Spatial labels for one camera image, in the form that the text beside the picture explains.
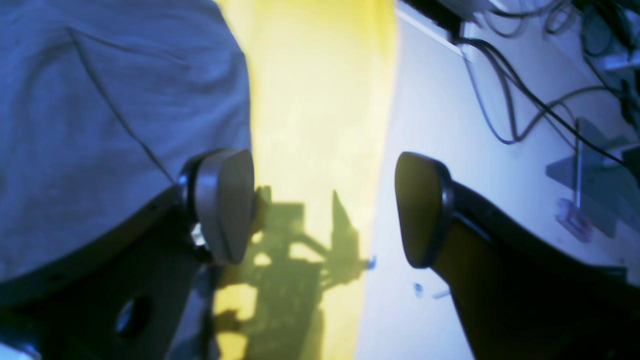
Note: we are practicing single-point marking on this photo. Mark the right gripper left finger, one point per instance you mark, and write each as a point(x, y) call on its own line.
point(121, 296)

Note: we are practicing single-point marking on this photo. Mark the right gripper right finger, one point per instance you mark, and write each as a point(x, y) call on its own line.
point(517, 297)

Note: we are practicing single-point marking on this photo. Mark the blue-grey T-shirt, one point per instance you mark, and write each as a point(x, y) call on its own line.
point(102, 103)

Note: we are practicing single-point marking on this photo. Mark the yellow table cloth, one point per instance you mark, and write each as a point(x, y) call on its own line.
point(322, 79)

